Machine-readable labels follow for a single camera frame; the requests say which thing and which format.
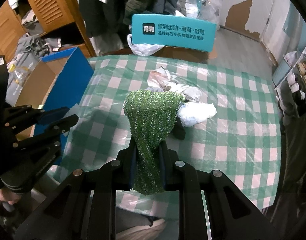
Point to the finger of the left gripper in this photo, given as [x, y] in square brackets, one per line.
[22, 117]
[50, 139]

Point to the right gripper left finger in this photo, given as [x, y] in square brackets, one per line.
[100, 214]

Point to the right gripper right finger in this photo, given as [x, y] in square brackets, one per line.
[182, 177]

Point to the black sock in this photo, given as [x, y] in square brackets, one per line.
[178, 130]

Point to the green glittery cloth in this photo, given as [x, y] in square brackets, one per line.
[151, 117]

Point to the patterned white cloth bundle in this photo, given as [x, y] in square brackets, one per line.
[160, 80]

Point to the person's left hand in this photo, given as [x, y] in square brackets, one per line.
[7, 196]

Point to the blue cardboard box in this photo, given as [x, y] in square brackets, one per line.
[57, 83]

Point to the white crumpled cloth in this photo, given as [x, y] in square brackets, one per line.
[192, 113]

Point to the grey clothes pile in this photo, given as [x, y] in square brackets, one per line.
[29, 51]

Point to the green checkered tablecloth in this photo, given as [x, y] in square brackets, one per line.
[243, 139]

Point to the wooden louvered cabinet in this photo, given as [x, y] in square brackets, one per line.
[52, 15]

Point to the white plastic bag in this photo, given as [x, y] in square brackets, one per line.
[143, 49]

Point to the dark hanging jacket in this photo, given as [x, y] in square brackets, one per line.
[111, 16]

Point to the teal printed box flap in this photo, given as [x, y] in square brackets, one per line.
[173, 31]

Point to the shoe rack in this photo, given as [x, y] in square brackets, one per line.
[289, 80]

